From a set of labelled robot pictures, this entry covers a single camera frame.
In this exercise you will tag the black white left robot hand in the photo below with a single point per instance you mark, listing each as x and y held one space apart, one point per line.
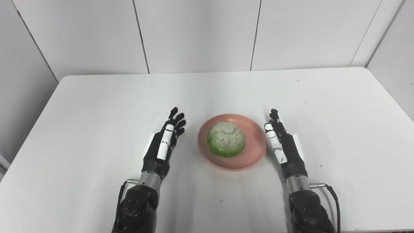
155 158

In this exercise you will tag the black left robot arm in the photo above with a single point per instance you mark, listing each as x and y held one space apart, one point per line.
137 207

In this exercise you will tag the green white cabbage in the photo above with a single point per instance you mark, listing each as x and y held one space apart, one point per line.
226 139

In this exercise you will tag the pink plate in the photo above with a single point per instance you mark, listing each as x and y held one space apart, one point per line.
252 152

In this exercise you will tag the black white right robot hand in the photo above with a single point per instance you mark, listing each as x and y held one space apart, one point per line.
292 158

